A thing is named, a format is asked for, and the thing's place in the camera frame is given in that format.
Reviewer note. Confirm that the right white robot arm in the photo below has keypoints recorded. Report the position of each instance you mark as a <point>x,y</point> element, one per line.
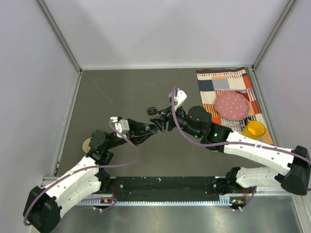
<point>288,168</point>

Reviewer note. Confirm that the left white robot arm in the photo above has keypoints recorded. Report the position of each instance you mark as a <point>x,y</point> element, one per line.
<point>45,207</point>

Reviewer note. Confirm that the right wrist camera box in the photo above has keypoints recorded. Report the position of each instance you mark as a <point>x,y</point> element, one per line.
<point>179,97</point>

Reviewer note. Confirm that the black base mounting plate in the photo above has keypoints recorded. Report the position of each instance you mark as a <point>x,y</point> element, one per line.
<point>162,189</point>

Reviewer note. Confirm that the pink dotted plate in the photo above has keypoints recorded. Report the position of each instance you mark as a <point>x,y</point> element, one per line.
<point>232,106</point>

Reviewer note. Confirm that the aluminium frame rail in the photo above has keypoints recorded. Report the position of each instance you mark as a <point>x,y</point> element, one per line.
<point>104,198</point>

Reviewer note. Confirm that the cream mug black handle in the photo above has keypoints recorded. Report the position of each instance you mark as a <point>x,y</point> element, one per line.
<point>85,146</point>

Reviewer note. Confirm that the yellow translucent cup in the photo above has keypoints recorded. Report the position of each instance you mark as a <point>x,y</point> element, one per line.
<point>254,130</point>

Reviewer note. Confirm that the orange patterned cloth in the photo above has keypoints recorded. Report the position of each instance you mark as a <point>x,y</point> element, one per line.
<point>214,82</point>

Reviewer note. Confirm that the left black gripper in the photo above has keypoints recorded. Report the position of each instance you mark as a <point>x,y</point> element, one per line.
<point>136,135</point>

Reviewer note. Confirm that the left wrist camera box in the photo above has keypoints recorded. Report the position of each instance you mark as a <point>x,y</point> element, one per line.
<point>121,125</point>

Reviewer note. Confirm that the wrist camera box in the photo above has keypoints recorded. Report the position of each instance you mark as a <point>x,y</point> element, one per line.
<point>121,125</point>
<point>179,97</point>

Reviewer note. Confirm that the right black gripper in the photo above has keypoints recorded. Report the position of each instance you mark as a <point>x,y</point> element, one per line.
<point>162,123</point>

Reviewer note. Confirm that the glossy black charging case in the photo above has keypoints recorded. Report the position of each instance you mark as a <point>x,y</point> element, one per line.
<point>152,111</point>

